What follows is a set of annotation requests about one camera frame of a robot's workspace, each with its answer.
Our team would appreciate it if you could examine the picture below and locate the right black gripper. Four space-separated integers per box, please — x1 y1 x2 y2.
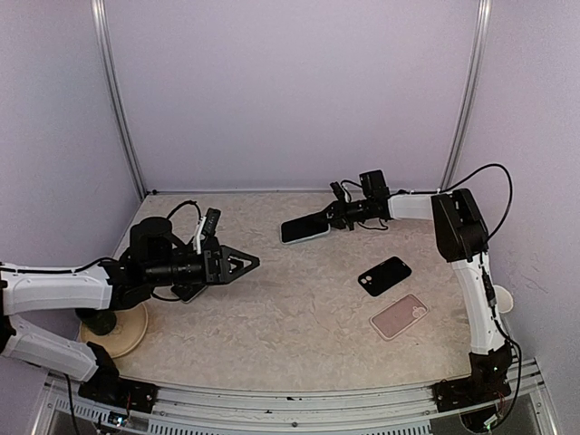
316 194 374 229

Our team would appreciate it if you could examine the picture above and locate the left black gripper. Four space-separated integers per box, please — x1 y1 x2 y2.
145 245 259 287

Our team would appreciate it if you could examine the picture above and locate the black phone teal edge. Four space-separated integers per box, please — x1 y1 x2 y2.
280 211 330 244

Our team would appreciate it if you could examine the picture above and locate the light blue phone case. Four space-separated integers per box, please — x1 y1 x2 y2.
279 211 332 247

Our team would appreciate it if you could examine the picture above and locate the black phone silver edge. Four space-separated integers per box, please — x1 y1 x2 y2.
170 284 208 304

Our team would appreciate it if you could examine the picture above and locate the black phone case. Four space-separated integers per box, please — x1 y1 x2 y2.
357 256 411 297

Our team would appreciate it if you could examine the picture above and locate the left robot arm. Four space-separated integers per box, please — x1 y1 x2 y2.
1 208 260 403

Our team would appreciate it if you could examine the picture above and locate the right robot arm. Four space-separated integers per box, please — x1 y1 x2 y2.
314 169 516 402

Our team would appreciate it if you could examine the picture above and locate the pink phone case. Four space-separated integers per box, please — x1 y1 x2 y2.
370 294 430 341

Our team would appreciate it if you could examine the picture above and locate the beige round plate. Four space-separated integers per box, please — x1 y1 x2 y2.
79 304 149 359

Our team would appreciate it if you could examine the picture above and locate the dark green mug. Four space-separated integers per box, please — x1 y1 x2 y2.
75 308 117 336

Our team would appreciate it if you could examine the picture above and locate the light blue mug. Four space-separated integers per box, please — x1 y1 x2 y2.
493 285 515 314

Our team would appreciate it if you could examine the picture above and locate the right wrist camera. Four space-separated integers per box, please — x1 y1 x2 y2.
330 181 352 203

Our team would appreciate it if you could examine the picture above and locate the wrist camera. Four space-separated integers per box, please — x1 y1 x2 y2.
190 208 221 254
330 181 352 203

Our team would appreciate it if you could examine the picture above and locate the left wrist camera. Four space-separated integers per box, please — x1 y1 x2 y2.
190 208 221 254

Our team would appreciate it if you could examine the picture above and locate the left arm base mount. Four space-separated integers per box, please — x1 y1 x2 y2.
78 376 159 414

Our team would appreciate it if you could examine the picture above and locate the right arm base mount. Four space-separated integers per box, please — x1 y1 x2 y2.
431 377 512 412

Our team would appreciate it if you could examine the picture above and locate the right aluminium frame post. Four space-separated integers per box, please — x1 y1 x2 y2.
440 0 493 189

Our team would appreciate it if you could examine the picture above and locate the aluminium frame post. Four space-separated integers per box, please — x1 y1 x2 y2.
440 0 493 189
91 0 148 201

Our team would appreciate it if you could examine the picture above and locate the front aluminium rail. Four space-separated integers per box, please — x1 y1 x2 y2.
27 360 562 434

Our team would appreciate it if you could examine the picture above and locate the left aluminium frame post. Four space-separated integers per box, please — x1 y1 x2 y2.
91 0 148 201

